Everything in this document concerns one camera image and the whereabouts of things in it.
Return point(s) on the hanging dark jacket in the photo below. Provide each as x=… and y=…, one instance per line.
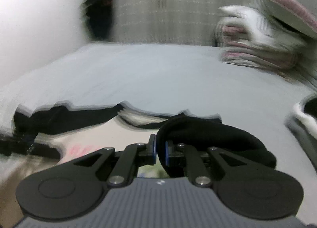
x=99, y=10

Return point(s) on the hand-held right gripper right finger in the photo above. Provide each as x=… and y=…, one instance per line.
x=168, y=153

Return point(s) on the cream and black sweatshirt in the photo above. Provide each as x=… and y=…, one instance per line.
x=198, y=131

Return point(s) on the white flower-print pillow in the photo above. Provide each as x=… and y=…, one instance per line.
x=252, y=22

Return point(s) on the folded white garment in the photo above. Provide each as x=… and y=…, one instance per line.
x=301, y=114

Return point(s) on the folded white and pink quilt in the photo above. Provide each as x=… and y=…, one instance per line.
x=247, y=54

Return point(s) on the folded grey garment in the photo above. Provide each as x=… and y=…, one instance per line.
x=302, y=135

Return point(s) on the grey bed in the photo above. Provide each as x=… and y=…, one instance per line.
x=148, y=74

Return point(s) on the pink and grey pillow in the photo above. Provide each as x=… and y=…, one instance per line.
x=284, y=5

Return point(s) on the folded black garment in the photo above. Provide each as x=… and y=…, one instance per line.
x=312, y=107

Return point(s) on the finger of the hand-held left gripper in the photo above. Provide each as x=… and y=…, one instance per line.
x=17, y=143

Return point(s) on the grey star-patterned curtain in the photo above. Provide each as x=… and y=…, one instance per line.
x=173, y=7

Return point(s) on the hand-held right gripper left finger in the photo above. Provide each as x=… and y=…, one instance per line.
x=152, y=151

